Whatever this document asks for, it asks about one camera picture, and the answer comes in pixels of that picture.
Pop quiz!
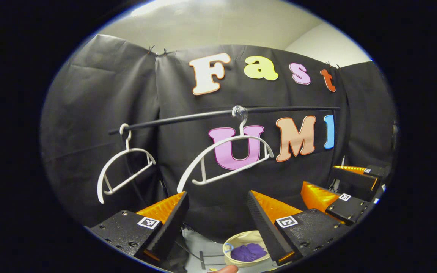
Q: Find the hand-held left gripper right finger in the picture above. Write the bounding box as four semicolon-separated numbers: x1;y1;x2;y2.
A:
246;190;352;266

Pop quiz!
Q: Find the black backdrop cloth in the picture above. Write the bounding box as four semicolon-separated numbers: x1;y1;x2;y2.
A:
40;34;398;243

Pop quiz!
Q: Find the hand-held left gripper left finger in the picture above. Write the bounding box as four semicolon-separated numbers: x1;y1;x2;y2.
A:
90;191;190;271

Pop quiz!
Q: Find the purple ribbed shirt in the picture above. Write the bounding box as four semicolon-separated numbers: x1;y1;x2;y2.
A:
231;243;268;262

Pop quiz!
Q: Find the cream laundry hamper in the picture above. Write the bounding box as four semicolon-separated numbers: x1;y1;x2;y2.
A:
222;230;276;268

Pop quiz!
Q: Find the white hanger with taped hook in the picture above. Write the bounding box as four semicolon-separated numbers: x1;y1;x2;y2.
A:
177;106;275;193

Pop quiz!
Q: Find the white plastic hanger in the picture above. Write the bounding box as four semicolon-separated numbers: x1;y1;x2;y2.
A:
97;123;157;204

